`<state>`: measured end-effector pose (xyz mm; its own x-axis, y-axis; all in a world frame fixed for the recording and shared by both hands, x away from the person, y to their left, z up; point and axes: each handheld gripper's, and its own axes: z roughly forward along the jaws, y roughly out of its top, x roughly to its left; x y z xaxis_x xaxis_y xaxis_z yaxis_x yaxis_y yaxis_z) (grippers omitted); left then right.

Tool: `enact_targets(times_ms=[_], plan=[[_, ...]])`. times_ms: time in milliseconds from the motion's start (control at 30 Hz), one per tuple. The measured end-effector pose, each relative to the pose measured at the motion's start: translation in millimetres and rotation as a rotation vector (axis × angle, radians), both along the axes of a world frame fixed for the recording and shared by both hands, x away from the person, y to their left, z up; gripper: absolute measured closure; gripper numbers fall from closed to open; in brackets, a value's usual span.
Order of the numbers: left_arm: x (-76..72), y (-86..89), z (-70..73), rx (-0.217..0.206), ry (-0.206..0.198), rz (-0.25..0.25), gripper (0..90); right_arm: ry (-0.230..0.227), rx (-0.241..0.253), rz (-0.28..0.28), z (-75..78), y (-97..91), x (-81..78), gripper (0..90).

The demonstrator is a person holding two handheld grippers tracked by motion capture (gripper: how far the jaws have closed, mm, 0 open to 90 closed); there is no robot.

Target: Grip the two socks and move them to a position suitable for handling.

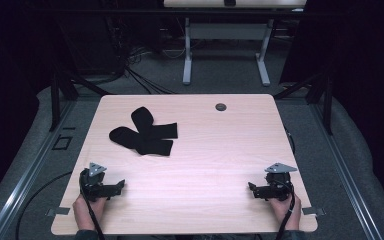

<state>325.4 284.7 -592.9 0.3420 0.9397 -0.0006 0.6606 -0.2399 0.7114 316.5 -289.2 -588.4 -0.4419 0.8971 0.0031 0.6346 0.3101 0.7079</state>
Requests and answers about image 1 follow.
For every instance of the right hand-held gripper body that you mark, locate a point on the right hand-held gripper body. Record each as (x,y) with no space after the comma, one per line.
(277,186)

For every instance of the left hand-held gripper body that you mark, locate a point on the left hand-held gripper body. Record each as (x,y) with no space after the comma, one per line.
(95,188)

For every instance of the person's left hand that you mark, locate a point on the person's left hand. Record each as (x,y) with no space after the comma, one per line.
(88,210)

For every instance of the person's right hand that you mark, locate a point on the person's right hand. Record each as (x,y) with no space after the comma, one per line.
(285,211)

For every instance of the black sock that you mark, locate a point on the black sock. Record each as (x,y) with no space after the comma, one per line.
(153,128)
(140,142)

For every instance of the grey table grommet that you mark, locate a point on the grey table grommet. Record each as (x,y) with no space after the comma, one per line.
(220,107)

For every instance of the white-legged desk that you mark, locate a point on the white-legged desk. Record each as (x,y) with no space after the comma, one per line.
(226,31)

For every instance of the dark device on desk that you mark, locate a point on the dark device on desk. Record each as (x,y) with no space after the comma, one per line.
(230,2)

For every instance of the aluminium floor rail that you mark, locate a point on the aluminium floor rail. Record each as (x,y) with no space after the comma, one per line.
(343,166)
(30,170)

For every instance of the black metal frame stand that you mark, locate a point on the black metal frame stand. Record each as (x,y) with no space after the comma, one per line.
(60,86)
(316,90)

